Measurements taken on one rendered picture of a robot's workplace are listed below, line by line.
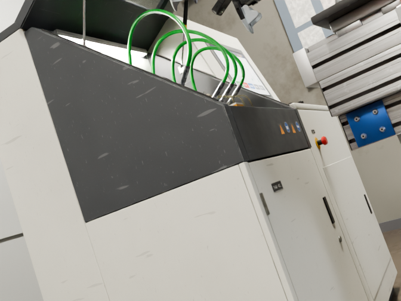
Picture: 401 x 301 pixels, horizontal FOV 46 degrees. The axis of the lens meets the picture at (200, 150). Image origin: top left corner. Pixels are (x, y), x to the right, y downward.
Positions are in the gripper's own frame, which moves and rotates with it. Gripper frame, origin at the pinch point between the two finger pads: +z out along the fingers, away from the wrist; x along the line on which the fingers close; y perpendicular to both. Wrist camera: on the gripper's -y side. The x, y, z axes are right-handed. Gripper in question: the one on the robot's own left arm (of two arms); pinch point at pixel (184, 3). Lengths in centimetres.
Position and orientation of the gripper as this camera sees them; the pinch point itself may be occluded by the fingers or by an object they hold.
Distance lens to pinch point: 149.3
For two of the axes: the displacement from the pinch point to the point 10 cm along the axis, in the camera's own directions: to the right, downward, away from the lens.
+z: 1.0, 7.9, 6.1
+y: 6.4, 4.1, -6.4
